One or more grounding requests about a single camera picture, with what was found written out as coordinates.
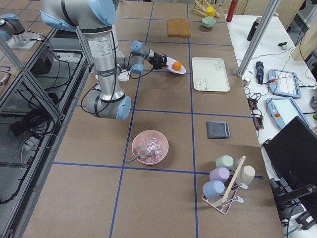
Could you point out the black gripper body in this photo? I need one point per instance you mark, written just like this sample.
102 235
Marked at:
156 61

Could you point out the white round plate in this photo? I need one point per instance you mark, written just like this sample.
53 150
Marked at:
170 61

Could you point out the orange fruit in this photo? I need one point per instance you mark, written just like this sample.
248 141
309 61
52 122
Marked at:
176 66

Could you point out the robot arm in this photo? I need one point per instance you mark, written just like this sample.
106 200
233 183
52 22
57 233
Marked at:
13 32
95 20

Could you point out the cream bear tray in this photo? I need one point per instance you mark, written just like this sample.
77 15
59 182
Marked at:
209 74

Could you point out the wooden cutting board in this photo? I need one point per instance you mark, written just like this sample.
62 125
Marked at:
178 28

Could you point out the green ceramic bowl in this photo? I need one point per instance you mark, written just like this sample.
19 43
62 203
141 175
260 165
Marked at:
208 22

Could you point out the yellow cup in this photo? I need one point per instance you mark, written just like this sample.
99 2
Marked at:
210 12

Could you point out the pink bowl with ice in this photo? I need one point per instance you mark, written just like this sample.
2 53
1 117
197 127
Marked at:
155 144

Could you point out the grey folded cloth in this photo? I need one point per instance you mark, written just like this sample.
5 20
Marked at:
218 130

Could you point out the red bottle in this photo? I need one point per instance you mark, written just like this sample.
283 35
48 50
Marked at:
231 10

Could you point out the metal scoop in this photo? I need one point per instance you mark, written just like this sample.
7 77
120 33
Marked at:
140 153

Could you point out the folded dark umbrella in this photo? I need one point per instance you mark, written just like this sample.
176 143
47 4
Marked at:
259 72

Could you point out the black bottle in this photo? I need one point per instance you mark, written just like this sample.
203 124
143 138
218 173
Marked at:
253 28

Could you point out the green pastel cup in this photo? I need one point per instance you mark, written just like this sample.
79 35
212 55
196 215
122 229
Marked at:
225 161

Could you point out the far teach pendant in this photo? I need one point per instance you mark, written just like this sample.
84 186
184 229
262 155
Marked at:
284 83

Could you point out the teach pendant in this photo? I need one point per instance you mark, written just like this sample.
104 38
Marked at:
284 83
283 110

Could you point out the purple pastel cup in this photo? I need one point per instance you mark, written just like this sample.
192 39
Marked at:
221 174

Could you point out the near teach pendant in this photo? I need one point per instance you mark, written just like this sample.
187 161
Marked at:
283 110

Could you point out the blue pastel cup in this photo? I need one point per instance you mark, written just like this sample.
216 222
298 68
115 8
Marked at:
213 189

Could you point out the beige pastel cup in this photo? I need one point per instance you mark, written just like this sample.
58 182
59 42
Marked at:
246 175

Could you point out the white cup rack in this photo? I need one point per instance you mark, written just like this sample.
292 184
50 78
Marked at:
223 203

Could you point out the black monitor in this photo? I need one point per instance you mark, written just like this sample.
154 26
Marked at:
293 153

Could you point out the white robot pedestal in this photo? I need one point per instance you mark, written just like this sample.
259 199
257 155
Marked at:
122 71

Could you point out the aluminium frame post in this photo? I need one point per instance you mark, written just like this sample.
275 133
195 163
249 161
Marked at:
266 18

